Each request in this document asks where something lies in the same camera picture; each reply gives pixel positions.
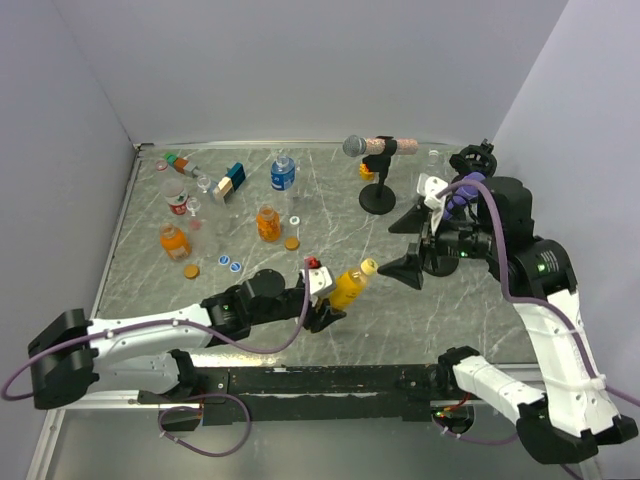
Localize clear small cup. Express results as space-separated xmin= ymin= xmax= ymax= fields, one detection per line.
xmin=197 ymin=175 xmax=211 ymax=193
xmin=186 ymin=197 xmax=202 ymax=217

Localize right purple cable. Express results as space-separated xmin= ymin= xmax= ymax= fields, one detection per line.
xmin=434 ymin=179 xmax=640 ymax=480

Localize black round holder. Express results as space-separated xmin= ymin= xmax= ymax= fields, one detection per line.
xmin=449 ymin=139 xmax=497 ymax=178

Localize pink glitter microphone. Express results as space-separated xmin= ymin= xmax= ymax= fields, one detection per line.
xmin=342 ymin=135 xmax=419 ymax=158

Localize clear bottle at back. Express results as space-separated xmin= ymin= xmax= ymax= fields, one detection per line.
xmin=425 ymin=149 xmax=446 ymax=180

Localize purple microphone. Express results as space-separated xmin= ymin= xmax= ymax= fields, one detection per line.
xmin=443 ymin=185 xmax=479 ymax=220

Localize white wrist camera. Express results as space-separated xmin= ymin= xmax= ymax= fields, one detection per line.
xmin=301 ymin=257 xmax=336 ymax=298
xmin=416 ymin=173 xmax=449 ymax=233

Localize tall yellow juice bottle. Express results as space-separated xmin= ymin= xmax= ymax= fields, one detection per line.
xmin=329 ymin=258 xmax=378 ymax=311

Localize red label clear bottle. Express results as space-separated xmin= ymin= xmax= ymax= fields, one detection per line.
xmin=160 ymin=178 xmax=190 ymax=215

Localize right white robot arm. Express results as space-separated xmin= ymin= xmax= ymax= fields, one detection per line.
xmin=379 ymin=174 xmax=638 ymax=465

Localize open orange juice bottle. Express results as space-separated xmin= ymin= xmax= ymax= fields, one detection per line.
xmin=159 ymin=223 xmax=192 ymax=261

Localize orange bottle cap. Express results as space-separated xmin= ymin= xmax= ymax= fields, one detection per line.
xmin=183 ymin=264 xmax=200 ymax=280
xmin=284 ymin=237 xmax=300 ymax=251

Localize blue label water bottle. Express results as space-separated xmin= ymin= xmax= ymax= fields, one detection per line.
xmin=270 ymin=154 xmax=296 ymax=193

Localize blue and wood block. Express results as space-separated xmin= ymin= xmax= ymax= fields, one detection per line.
xmin=213 ymin=162 xmax=246 ymax=203

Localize colourful block stack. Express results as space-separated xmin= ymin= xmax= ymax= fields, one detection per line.
xmin=165 ymin=153 xmax=203 ymax=178

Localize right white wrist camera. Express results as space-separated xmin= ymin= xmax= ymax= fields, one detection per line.
xmin=416 ymin=173 xmax=449 ymax=233

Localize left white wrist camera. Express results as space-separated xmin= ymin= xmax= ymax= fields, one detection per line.
xmin=301 ymin=257 xmax=336 ymax=298

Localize small orange juice bottle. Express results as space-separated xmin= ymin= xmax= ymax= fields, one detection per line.
xmin=256 ymin=205 xmax=281 ymax=243

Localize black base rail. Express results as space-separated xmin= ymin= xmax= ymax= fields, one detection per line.
xmin=137 ymin=364 xmax=476 ymax=426

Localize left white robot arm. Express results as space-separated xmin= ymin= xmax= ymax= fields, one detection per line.
xmin=28 ymin=267 xmax=345 ymax=410

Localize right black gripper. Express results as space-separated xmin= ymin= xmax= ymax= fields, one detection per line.
xmin=374 ymin=201 xmax=493 ymax=285

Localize yellow toy brick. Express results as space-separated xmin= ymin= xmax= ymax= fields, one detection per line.
xmin=359 ymin=163 xmax=375 ymax=181

